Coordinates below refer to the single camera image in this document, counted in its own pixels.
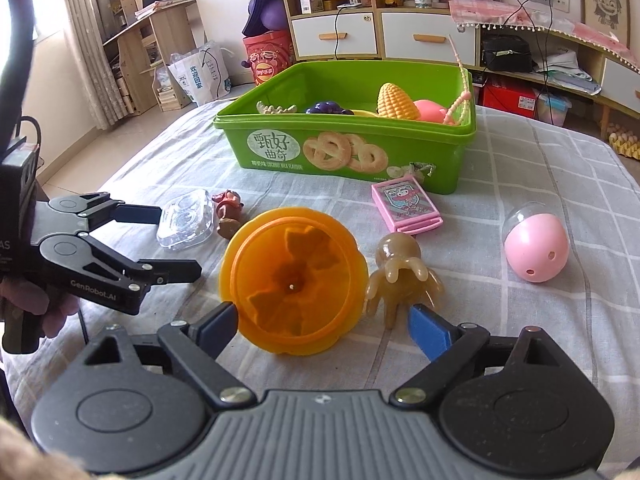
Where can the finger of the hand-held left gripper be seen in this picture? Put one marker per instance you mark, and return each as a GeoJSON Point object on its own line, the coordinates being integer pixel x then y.
{"type": "Point", "coordinates": [100, 275]}
{"type": "Point", "coordinates": [140, 214]}

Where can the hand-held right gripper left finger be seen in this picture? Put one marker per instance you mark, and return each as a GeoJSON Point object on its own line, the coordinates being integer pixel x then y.
{"type": "Point", "coordinates": [220, 327]}

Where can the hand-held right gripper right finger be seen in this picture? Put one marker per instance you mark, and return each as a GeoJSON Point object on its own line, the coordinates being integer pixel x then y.
{"type": "Point", "coordinates": [427, 332]}

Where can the clear plastic case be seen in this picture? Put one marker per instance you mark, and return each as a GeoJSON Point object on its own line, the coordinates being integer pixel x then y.
{"type": "Point", "coordinates": [182, 220]}

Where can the orange pumpkin-shaped basket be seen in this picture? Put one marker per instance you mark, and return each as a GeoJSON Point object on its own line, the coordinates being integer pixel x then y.
{"type": "Point", "coordinates": [300, 310]}

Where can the large brown octopus toy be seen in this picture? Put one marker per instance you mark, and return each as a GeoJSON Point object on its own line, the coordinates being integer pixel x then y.
{"type": "Point", "coordinates": [400, 255]}

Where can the small brown figurine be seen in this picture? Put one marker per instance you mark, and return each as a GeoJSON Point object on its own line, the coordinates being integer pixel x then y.
{"type": "Point", "coordinates": [227, 205]}

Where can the pink card box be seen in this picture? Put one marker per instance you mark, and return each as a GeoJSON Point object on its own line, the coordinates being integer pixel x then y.
{"type": "Point", "coordinates": [405, 205]}

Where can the pink egg capsule toy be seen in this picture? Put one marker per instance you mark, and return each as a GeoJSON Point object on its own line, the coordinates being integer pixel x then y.
{"type": "Point", "coordinates": [535, 250]}

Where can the green plastic box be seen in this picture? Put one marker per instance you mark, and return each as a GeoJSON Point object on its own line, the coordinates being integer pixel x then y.
{"type": "Point", "coordinates": [280, 160]}

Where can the beige starfish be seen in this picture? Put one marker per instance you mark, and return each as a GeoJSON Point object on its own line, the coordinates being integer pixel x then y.
{"type": "Point", "coordinates": [272, 109]}

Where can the purple toy grape bunch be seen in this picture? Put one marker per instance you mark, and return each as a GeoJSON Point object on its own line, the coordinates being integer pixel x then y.
{"type": "Point", "coordinates": [327, 108]}

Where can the pink pig toy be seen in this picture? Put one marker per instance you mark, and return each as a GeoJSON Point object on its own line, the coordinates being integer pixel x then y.
{"type": "Point", "coordinates": [430, 110]}

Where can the yellow toy corn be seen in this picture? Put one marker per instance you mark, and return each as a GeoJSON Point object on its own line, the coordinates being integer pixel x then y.
{"type": "Point", "coordinates": [395, 102]}

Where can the person's left hand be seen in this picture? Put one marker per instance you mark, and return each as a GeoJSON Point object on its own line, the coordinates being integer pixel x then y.
{"type": "Point", "coordinates": [60, 317]}

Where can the grey checked bed sheet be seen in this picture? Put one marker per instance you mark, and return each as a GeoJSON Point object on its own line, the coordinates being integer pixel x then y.
{"type": "Point", "coordinates": [500, 335]}

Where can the stack of books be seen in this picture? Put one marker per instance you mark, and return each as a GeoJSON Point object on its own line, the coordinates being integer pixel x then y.
{"type": "Point", "coordinates": [172, 92]}

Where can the white shopping bag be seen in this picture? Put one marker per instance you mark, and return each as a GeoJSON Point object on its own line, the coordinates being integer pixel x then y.
{"type": "Point", "coordinates": [200, 77]}

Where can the beige curtain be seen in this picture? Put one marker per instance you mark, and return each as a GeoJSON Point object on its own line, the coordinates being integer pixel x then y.
{"type": "Point", "coordinates": [87, 45]}

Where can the wooden desk shelf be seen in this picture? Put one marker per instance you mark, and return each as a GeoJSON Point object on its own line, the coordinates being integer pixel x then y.
{"type": "Point", "coordinates": [165, 35]}

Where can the beige fleece sleeve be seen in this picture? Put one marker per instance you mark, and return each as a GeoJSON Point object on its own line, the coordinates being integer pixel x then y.
{"type": "Point", "coordinates": [17, 452]}

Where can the red printed bucket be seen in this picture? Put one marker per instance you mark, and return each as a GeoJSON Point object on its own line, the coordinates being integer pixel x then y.
{"type": "Point", "coordinates": [267, 60]}

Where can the red box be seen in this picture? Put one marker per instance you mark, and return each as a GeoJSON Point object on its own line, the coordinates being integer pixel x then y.
{"type": "Point", "coordinates": [510, 102]}

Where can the clear storage box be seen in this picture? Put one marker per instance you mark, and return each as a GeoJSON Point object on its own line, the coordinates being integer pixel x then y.
{"type": "Point", "coordinates": [552, 110]}

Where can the small white carton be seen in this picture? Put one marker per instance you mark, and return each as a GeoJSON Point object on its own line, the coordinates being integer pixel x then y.
{"type": "Point", "coordinates": [310, 1]}

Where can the yellow egg tray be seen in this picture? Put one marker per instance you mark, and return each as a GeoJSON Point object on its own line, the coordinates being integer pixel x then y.
{"type": "Point", "coordinates": [625, 142]}

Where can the black bag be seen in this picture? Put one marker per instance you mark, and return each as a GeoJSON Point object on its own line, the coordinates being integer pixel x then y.
{"type": "Point", "coordinates": [507, 55]}

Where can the folded papers and cloths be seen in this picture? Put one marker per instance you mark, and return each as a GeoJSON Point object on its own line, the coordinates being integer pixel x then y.
{"type": "Point", "coordinates": [567, 72]}

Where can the wooden cabinet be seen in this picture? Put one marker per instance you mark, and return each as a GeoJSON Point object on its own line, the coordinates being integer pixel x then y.
{"type": "Point", "coordinates": [378, 35]}

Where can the pink tasselled cloth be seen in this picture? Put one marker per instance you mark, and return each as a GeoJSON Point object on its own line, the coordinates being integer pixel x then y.
{"type": "Point", "coordinates": [480, 10]}

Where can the framed cartoon girl picture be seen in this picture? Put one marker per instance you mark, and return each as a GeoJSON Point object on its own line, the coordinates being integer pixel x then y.
{"type": "Point", "coordinates": [605, 5]}

